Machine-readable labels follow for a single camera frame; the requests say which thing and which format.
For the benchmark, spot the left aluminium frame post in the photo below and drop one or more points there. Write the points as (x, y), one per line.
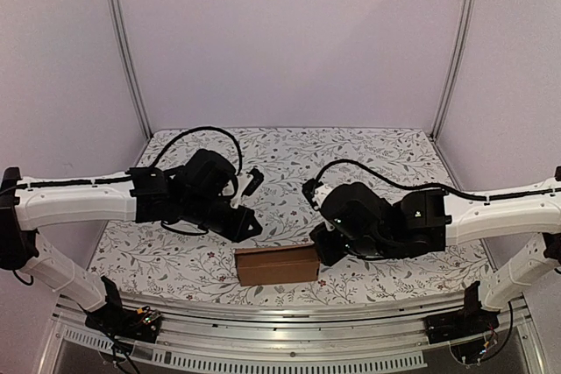
(130, 74)

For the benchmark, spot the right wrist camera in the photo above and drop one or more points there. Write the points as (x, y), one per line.
(315, 192)

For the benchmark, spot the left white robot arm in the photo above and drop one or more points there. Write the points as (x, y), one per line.
(28, 204)

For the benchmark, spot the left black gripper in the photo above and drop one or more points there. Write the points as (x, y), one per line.
(237, 234)

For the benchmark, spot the brown cardboard paper box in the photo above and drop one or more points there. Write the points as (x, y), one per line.
(277, 265)

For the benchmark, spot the aluminium frame post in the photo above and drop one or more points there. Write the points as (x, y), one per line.
(130, 74)
(450, 81)

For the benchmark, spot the aluminium front rail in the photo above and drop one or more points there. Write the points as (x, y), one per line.
(200, 337)

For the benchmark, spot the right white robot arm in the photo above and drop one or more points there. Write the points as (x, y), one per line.
(432, 217)

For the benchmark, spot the right aluminium frame post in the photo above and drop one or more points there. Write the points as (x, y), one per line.
(450, 81)

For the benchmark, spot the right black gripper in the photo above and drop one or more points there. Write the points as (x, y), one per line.
(329, 239)

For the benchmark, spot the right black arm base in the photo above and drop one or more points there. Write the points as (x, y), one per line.
(470, 319)

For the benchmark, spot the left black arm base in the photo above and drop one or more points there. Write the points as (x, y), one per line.
(141, 324)

